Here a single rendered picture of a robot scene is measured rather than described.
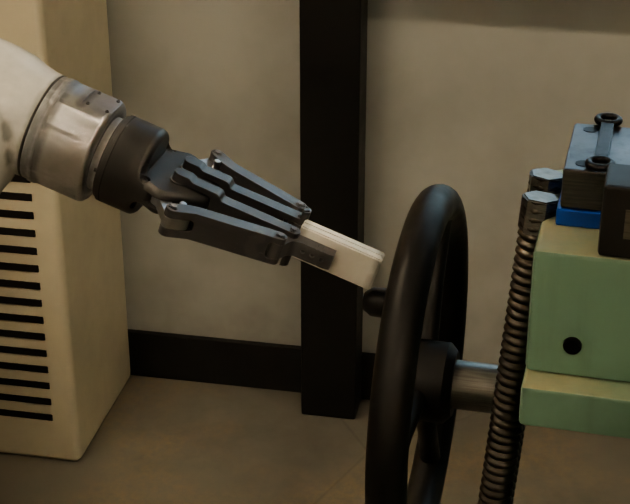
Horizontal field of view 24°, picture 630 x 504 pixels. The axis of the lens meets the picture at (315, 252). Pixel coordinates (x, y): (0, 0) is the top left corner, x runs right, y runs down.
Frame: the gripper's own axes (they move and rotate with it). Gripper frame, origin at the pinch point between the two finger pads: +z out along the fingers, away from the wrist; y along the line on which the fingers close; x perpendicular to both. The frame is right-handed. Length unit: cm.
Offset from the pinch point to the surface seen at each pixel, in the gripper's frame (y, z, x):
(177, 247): 111, -32, 73
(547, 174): -8.5, 11.8, -17.2
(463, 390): -12.9, 12.8, -1.0
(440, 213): -12.1, 6.1, -12.9
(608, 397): -20.1, 20.7, -9.5
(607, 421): -20.2, 21.4, -7.9
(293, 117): 112, -21, 42
